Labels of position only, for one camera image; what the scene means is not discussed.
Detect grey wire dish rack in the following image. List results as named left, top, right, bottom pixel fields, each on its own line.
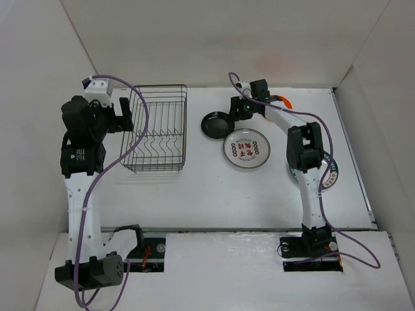
left=120, top=84, right=187, bottom=173

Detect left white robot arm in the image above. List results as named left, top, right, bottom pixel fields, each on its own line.
left=54, top=96, right=145, bottom=291

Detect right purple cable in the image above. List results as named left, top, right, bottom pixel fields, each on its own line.
left=228, top=71, right=382, bottom=270

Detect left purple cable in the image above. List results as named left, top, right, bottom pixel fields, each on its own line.
left=73, top=73, right=150, bottom=308

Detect purple cable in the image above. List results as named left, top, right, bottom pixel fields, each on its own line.
left=73, top=73, right=150, bottom=308
left=228, top=71, right=382, bottom=270

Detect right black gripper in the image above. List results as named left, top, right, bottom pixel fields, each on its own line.
left=226, top=95, right=257, bottom=122

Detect orange plate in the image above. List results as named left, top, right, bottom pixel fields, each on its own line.
left=271, top=95, right=292, bottom=109

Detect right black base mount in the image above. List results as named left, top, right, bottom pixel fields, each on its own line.
left=278, top=235, right=343, bottom=272

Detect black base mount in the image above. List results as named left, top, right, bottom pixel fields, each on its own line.
left=127, top=232, right=166, bottom=273
left=278, top=235, right=343, bottom=272

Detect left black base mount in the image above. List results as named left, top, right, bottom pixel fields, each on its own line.
left=127, top=232, right=166, bottom=273

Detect white plate green rim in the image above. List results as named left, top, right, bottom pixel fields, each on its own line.
left=289, top=151, right=339, bottom=190

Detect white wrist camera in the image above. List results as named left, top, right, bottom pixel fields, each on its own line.
left=82, top=77, right=112, bottom=108
left=236, top=82, right=251, bottom=96

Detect black plate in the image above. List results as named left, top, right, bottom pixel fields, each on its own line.
left=201, top=111, right=235, bottom=139

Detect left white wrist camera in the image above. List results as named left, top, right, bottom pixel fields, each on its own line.
left=82, top=77, right=112, bottom=108

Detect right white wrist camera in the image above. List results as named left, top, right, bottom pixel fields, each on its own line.
left=236, top=82, right=251, bottom=96

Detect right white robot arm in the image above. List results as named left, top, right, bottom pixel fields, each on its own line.
left=229, top=97, right=333, bottom=260

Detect white plate red characters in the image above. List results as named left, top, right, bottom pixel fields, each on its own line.
left=222, top=128, right=271, bottom=169

